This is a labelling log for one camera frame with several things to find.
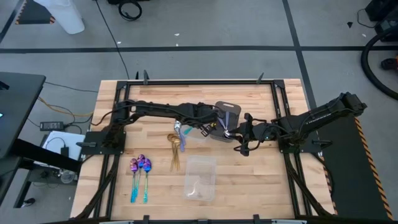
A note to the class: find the small black hazard-edged mat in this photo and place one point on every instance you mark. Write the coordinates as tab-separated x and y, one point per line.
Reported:
34	14

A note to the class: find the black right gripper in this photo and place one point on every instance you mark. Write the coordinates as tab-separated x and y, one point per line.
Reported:
258	133

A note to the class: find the wooden sticks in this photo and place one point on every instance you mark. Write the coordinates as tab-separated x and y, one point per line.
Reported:
178	145

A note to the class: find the red and black tool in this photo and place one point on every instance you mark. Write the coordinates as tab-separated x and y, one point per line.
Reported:
389	63

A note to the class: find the black power adapter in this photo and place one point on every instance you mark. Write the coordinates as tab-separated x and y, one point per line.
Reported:
51	126

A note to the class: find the white paper sheet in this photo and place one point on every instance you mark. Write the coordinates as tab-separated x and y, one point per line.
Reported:
76	140

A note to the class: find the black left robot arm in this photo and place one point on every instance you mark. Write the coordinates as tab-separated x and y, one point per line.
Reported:
155	109

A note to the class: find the white cylindrical object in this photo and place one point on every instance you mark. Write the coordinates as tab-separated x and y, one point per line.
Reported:
63	15

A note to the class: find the black desk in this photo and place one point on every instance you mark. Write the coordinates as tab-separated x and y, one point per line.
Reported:
18	99

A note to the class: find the grey translucent plastic bin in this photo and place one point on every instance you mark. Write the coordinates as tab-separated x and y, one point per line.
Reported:
234	116

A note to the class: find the clear plastic bin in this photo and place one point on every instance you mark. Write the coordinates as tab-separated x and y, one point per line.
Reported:
200	168
195	136

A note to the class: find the black metal table frame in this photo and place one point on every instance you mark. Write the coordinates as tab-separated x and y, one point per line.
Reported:
199	82

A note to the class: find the small black charger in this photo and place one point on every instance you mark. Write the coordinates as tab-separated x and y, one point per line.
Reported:
64	151

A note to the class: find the black table clamp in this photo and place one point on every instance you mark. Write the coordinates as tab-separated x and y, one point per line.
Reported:
145	219
256	219
136	75

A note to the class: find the black equipment case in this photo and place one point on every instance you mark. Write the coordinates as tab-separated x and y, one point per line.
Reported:
384	12

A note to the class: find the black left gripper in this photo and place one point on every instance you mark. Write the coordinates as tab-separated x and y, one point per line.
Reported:
205	113

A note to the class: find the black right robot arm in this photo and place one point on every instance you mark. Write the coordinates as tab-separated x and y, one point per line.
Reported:
326	112

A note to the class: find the clear round cup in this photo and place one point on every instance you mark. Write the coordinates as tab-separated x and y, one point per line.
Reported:
67	176

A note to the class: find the large black hazard-striped mat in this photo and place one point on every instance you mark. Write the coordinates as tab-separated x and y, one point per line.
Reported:
348	174

